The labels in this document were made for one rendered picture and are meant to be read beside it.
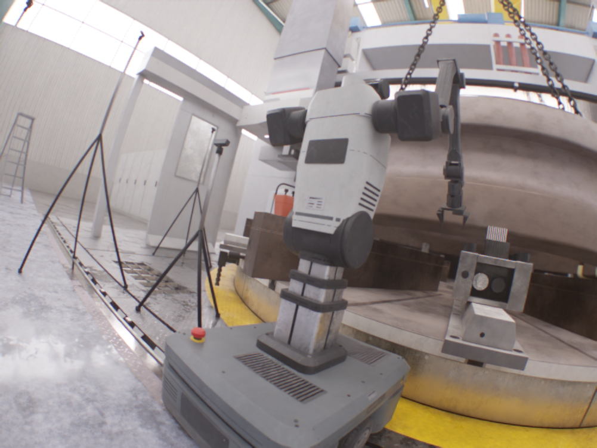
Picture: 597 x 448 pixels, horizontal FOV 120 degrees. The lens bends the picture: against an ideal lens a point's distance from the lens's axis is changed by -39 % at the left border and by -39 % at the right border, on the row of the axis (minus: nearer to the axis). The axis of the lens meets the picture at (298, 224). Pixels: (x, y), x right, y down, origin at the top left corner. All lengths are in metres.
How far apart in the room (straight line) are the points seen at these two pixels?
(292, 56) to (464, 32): 5.00
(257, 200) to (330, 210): 6.12
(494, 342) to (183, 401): 0.95
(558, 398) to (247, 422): 1.23
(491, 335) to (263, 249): 1.21
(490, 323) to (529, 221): 0.93
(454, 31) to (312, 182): 8.19
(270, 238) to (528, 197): 1.55
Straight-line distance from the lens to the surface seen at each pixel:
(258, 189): 6.86
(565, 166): 2.22
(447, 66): 1.14
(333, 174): 0.72
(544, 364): 1.30
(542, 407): 1.42
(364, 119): 0.75
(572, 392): 1.47
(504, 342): 1.05
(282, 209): 1.66
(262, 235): 1.59
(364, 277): 2.16
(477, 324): 1.03
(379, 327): 1.26
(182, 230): 4.58
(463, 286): 1.34
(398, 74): 6.16
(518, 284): 1.37
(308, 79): 5.11
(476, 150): 2.05
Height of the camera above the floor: 0.60
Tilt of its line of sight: 2 degrees up
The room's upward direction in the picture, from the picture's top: 12 degrees clockwise
